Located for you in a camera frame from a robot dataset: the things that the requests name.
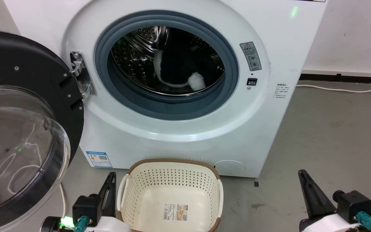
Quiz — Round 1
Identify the grey warning sticker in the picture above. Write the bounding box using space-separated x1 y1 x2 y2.
240 41 262 72

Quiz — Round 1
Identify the small printed text label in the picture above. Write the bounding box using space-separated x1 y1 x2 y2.
273 83 288 101

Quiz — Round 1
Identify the black baseboard strip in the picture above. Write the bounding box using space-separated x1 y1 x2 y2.
299 73 371 85

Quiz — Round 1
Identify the grey rubber door gasket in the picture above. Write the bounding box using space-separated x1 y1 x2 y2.
94 10 239 121

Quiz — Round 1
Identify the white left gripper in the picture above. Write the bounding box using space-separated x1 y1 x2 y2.
89 172 132 232

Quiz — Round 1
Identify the white power cable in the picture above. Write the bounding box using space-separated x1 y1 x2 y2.
297 84 371 93

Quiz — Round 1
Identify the paper label in basket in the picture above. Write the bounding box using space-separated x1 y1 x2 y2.
163 203 188 222

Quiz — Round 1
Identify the blue energy label sticker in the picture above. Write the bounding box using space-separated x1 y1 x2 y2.
86 151 113 168

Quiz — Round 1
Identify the white front-load washing machine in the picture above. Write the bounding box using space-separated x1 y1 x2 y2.
4 0 329 178

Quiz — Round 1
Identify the black glass washing machine door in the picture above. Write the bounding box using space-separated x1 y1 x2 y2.
0 30 85 232

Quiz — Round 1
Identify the perforated steel drum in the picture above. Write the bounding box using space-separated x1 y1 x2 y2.
111 26 226 96

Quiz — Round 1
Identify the teal camera connector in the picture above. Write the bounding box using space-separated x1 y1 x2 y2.
75 216 90 232
356 211 371 232

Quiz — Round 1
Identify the teal left camera connector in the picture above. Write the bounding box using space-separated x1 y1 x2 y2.
75 216 90 232

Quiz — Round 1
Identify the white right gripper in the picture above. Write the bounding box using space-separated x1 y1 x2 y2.
298 169 361 232

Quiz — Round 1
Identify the cream perforated laundry basket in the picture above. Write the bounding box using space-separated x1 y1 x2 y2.
117 158 224 232

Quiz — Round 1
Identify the metal door hinge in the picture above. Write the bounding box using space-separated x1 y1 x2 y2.
70 51 96 99

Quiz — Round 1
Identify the thin white floor cable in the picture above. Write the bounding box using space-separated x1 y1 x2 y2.
59 182 67 219

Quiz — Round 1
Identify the black and white garment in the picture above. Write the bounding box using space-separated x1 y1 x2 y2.
153 35 222 91

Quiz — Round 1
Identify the round white filter cover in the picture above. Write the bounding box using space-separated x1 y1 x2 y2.
213 160 246 176

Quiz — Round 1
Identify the teal right camera connector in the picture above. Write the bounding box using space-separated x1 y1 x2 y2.
356 211 371 232

